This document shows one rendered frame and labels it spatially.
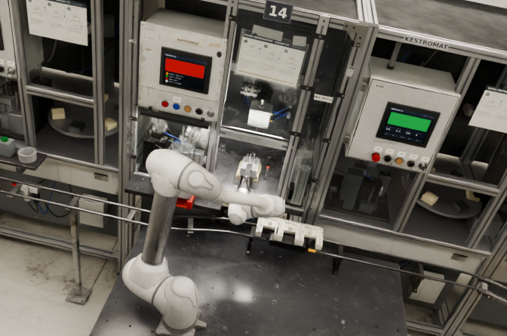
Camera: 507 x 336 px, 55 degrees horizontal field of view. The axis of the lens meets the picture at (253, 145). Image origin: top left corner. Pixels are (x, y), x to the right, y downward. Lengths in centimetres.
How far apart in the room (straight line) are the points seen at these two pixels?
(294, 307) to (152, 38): 152
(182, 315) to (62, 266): 150
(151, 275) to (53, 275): 138
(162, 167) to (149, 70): 64
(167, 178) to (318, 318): 112
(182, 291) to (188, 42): 114
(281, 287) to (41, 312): 153
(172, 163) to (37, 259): 189
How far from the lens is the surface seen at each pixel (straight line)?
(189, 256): 277
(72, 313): 340
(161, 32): 241
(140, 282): 236
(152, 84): 254
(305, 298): 270
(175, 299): 227
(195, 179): 194
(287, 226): 277
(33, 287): 357
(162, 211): 215
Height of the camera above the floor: 273
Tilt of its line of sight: 34 degrees down
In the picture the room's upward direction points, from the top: 11 degrees clockwise
